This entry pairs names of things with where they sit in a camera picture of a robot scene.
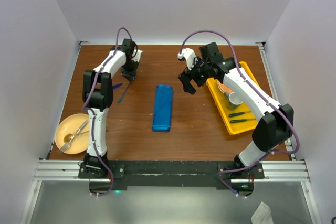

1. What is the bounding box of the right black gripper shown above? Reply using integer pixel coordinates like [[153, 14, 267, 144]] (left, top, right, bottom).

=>
[[178, 55, 211, 94]]

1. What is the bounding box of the blue plastic fork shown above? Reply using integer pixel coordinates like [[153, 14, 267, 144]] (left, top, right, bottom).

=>
[[117, 77, 135, 104]]

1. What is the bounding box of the blue cloth napkin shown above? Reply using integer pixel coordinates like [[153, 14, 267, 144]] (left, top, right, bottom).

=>
[[152, 85, 173, 132]]

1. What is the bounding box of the purple plastic knife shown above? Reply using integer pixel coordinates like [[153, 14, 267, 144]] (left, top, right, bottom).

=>
[[112, 83, 123, 89]]

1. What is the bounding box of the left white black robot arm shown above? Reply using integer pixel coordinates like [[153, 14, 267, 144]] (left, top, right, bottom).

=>
[[81, 39, 142, 178]]

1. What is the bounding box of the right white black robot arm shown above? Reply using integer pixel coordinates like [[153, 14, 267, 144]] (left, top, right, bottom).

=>
[[177, 42, 294, 178]]

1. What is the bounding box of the orange woven coaster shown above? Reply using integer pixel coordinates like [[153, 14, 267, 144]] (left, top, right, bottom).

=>
[[217, 72, 250, 95]]

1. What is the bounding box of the grey cup in tray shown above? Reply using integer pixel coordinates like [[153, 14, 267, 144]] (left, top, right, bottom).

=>
[[224, 92, 243, 110]]

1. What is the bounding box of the yellow plastic tray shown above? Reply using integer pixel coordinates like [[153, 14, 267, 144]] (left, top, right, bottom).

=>
[[206, 61, 259, 136]]

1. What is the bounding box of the tan round plate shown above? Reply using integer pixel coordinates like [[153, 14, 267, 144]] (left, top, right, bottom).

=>
[[54, 113, 91, 155]]

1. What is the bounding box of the gold utensil on plate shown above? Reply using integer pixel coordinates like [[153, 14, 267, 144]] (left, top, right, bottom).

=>
[[63, 131, 89, 143]]

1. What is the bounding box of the white crumpled paper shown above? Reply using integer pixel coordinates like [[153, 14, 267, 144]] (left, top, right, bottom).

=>
[[251, 202, 274, 224]]

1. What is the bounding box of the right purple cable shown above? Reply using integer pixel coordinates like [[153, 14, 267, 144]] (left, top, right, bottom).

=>
[[180, 29, 300, 200]]

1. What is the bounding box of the purple cable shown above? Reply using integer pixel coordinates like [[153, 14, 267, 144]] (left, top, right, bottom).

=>
[[81, 27, 134, 200], [180, 29, 300, 200]]

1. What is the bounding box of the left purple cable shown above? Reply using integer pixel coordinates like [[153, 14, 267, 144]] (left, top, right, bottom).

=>
[[81, 27, 134, 200]]

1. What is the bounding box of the green handled utensil upper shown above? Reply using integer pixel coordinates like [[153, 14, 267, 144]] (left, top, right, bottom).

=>
[[228, 111, 251, 118]]

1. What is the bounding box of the aluminium right rail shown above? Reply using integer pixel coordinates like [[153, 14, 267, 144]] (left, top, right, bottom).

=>
[[256, 41, 297, 160]]

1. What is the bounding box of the aluminium rail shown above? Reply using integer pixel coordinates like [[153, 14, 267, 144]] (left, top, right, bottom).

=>
[[34, 160, 310, 182], [256, 41, 297, 160]]

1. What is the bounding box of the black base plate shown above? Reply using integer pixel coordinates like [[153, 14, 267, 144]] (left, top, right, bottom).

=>
[[78, 160, 265, 195]]

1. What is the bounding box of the aluminium front rail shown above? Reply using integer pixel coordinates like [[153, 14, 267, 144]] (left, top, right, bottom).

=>
[[34, 160, 310, 182]]

